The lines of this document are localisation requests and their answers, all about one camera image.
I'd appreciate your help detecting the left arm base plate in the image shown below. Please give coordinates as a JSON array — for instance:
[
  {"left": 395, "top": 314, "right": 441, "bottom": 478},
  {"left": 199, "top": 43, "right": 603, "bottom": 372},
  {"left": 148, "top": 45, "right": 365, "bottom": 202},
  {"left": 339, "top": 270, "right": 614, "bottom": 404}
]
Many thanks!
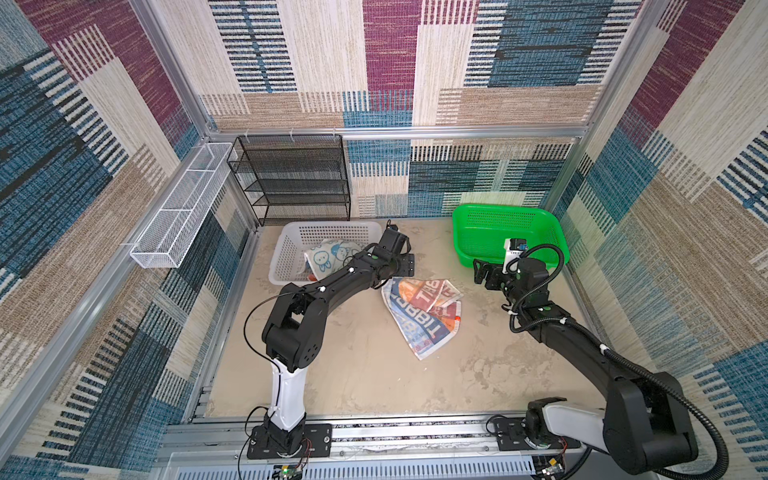
[{"left": 246, "top": 423, "right": 333, "bottom": 460}]

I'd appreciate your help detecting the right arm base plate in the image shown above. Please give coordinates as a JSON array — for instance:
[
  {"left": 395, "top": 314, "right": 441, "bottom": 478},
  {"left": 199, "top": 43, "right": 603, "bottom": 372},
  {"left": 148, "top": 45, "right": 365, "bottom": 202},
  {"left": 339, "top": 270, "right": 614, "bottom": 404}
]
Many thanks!
[{"left": 485, "top": 415, "right": 583, "bottom": 453}]

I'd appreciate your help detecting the black wire shelf rack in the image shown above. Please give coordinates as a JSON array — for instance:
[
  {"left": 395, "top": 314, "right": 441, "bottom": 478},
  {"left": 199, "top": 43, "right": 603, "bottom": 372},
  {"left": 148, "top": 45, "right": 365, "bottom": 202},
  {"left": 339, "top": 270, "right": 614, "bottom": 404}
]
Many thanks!
[{"left": 228, "top": 134, "right": 351, "bottom": 226}]

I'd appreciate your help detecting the black corrugated cable conduit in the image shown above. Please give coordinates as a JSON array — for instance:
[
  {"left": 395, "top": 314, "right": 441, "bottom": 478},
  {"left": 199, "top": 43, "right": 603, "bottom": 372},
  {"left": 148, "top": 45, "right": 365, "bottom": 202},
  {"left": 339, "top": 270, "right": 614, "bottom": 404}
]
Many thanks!
[{"left": 507, "top": 242, "right": 730, "bottom": 480}]

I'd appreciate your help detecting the white wire mesh tray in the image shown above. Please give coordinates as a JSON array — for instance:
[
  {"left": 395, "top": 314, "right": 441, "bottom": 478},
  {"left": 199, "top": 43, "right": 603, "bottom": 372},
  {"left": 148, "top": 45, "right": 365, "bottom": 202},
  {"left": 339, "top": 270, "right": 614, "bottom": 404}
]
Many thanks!
[{"left": 130, "top": 143, "right": 233, "bottom": 269}]

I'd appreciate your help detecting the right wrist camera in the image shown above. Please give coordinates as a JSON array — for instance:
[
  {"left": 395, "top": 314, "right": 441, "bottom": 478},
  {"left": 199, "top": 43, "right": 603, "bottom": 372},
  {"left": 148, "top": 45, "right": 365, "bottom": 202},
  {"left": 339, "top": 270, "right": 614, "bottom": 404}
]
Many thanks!
[{"left": 502, "top": 238, "right": 528, "bottom": 274}]

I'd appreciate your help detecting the orange blue lettered towel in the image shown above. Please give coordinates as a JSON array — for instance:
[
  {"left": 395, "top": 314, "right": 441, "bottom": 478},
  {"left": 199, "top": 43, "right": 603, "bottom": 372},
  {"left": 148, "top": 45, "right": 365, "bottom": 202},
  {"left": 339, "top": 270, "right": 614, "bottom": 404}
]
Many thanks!
[{"left": 381, "top": 277, "right": 463, "bottom": 360}]

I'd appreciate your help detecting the white plastic laundry basket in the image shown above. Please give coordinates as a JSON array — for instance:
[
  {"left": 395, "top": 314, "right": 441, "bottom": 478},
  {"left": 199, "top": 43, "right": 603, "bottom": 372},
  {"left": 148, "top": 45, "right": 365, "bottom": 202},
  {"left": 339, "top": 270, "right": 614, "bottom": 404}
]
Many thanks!
[{"left": 268, "top": 221, "right": 382, "bottom": 286}]

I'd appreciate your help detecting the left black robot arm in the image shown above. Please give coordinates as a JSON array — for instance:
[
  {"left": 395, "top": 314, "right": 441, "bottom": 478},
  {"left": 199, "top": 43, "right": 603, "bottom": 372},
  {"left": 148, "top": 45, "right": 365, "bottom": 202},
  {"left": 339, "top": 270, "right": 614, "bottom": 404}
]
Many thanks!
[{"left": 259, "top": 225, "right": 415, "bottom": 453}]

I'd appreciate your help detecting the aluminium front rail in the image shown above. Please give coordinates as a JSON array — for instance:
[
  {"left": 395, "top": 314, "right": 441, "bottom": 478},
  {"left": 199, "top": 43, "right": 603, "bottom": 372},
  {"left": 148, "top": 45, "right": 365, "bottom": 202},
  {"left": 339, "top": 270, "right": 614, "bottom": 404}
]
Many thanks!
[{"left": 149, "top": 412, "right": 627, "bottom": 479}]

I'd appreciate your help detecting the blue bunny pattern towel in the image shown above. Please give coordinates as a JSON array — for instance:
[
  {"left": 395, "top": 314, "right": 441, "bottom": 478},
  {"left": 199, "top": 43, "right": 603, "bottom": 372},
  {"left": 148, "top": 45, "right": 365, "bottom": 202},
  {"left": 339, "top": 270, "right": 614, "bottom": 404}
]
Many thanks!
[{"left": 303, "top": 239, "right": 362, "bottom": 281}]

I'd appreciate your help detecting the green plastic basket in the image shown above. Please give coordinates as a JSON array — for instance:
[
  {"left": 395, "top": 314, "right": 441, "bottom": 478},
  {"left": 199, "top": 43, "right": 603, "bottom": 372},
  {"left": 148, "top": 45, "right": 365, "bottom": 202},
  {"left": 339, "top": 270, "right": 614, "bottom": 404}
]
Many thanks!
[{"left": 452, "top": 204, "right": 570, "bottom": 269}]

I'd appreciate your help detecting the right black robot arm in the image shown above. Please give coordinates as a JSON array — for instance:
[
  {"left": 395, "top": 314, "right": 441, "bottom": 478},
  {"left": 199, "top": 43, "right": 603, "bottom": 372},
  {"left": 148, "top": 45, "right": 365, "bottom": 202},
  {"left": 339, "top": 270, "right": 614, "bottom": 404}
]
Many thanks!
[{"left": 473, "top": 255, "right": 727, "bottom": 479}]

